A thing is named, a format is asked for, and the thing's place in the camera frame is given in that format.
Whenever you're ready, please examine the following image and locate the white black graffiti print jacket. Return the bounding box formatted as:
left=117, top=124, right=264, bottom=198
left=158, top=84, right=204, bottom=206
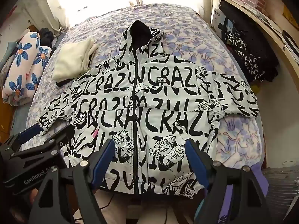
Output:
left=38, top=21, right=259, bottom=199

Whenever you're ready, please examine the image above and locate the black clothes pile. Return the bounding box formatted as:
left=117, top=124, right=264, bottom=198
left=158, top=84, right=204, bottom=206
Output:
left=39, top=28, right=54, bottom=49

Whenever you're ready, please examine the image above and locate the person's left hand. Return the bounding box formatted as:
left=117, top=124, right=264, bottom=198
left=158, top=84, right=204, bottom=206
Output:
left=29, top=188, right=38, bottom=205

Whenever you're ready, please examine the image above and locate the purple cloth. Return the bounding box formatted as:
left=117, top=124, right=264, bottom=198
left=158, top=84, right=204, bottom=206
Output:
left=217, top=164, right=272, bottom=223

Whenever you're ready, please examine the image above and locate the grey ribbed radiator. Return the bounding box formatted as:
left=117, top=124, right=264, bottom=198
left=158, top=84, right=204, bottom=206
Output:
left=263, top=166, right=298, bottom=223

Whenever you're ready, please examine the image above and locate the blue flower print pillow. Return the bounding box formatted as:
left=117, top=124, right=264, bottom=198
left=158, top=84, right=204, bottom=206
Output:
left=2, top=32, right=52, bottom=106

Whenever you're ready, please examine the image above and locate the folded cream sweater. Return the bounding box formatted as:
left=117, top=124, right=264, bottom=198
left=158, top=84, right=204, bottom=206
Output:
left=52, top=38, right=98, bottom=83

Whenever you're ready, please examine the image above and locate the white floral curtain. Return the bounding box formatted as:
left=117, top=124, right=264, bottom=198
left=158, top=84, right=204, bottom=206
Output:
left=20, top=0, right=70, bottom=35

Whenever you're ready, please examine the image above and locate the black white patterned garment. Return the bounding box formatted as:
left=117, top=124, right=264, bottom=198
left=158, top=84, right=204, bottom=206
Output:
left=219, top=0, right=279, bottom=83

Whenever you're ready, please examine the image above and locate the white cardboard box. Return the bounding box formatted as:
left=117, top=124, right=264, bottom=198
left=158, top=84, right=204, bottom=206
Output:
left=211, top=9, right=234, bottom=40

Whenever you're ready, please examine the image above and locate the purple cat print blanket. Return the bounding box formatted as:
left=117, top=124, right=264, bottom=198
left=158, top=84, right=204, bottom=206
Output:
left=19, top=3, right=266, bottom=169

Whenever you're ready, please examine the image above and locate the wooden shelf unit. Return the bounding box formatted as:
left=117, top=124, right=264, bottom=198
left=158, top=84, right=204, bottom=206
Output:
left=221, top=0, right=298, bottom=88

